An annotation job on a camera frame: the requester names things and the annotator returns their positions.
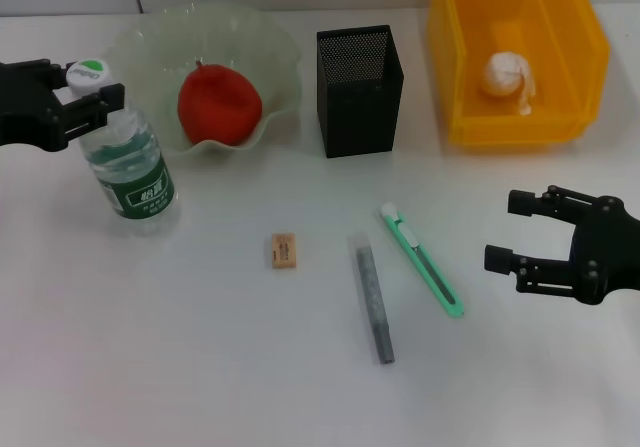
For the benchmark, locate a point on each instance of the black mesh pen holder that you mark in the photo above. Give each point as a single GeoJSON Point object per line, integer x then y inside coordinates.
{"type": "Point", "coordinates": [360, 102]}

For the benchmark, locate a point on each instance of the red-orange fruit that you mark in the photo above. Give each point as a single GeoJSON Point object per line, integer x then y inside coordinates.
{"type": "Point", "coordinates": [220, 102]}

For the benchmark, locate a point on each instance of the pale green glass fruit plate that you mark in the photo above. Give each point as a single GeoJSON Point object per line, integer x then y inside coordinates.
{"type": "Point", "coordinates": [270, 67]}

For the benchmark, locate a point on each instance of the tan rectangular eraser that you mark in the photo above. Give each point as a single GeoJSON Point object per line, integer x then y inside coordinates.
{"type": "Point", "coordinates": [285, 251]}

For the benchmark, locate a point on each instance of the grey pen with clear cap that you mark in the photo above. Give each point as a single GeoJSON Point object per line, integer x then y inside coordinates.
{"type": "Point", "coordinates": [372, 297]}

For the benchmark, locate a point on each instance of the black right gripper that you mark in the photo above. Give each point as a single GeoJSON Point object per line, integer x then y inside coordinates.
{"type": "Point", "coordinates": [610, 252]}

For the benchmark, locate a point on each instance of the clear green-label water bottle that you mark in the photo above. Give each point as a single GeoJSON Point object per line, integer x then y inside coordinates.
{"type": "Point", "coordinates": [135, 177]}

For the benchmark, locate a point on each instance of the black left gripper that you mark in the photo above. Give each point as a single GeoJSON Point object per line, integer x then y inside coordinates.
{"type": "Point", "coordinates": [25, 112]}

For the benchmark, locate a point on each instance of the green utility knife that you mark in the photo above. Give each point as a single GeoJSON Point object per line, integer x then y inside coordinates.
{"type": "Point", "coordinates": [425, 262]}

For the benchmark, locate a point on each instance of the yellow plastic bin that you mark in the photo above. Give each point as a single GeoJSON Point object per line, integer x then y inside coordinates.
{"type": "Point", "coordinates": [525, 127]}

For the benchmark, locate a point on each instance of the white paper ball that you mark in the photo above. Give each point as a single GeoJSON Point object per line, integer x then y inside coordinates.
{"type": "Point", "coordinates": [505, 74]}

